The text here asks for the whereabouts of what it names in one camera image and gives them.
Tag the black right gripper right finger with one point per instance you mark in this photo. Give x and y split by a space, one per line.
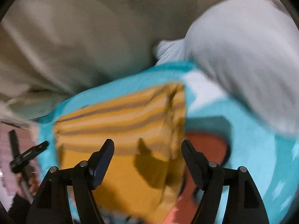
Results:
244 204

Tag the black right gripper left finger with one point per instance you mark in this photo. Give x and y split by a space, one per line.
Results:
51 204

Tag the mustard yellow striped sweater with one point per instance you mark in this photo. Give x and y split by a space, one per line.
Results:
146 172

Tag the person's left hand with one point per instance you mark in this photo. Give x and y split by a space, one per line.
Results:
33 185

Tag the turquoise cartoon plush blanket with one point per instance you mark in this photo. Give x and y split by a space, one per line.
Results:
272 159

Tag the beige bed sheet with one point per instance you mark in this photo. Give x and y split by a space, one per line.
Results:
68 46

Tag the light grey pillow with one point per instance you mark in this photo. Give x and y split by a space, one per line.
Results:
250 47

